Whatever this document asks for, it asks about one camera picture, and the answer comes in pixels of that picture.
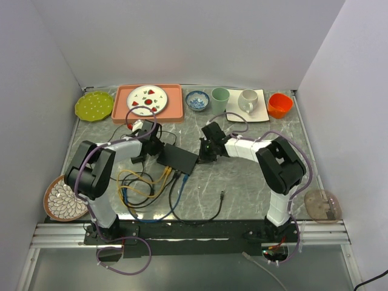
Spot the white ceramic mug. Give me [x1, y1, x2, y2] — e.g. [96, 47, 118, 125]
[238, 89, 258, 114]

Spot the blue white patterned bowl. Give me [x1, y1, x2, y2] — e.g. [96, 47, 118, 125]
[185, 90, 210, 112]

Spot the white square plate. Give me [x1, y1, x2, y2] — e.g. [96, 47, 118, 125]
[226, 89, 269, 122]

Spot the white loose cable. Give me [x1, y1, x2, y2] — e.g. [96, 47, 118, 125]
[241, 251, 288, 291]

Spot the black network switch box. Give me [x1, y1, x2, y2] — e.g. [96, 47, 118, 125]
[156, 144, 199, 176]

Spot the blue ethernet cable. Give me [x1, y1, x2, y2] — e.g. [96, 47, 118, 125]
[129, 174, 189, 224]

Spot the orange plastic bowl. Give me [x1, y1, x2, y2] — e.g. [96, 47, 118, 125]
[267, 93, 293, 119]

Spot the thin black power cord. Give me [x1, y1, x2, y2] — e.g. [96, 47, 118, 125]
[110, 127, 178, 149]

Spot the green dotted plate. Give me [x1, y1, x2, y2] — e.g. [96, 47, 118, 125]
[75, 92, 114, 122]

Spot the transparent brown oval dish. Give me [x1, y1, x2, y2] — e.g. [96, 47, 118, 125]
[304, 189, 343, 224]

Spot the black cord bottom right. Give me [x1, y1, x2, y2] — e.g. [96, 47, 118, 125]
[353, 271, 388, 291]

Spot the pink plastic tray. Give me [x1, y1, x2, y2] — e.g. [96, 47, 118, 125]
[112, 84, 184, 124]

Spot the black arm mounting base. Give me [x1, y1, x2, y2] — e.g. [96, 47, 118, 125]
[84, 219, 298, 258]

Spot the black power adapter brick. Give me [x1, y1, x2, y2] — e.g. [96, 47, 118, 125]
[131, 155, 146, 164]

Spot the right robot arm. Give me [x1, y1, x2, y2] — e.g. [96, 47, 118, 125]
[199, 122, 307, 242]

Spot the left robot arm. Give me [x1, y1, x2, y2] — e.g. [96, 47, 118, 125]
[64, 119, 164, 244]

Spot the brown petal pattern plate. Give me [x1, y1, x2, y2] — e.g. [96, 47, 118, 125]
[43, 175, 88, 222]

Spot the white watermelon pattern plate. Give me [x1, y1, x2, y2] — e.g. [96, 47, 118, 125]
[127, 85, 168, 117]

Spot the pale green cup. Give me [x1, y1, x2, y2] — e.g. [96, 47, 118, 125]
[210, 87, 230, 115]

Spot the aluminium frame rail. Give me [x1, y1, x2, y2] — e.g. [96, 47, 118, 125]
[30, 221, 351, 249]

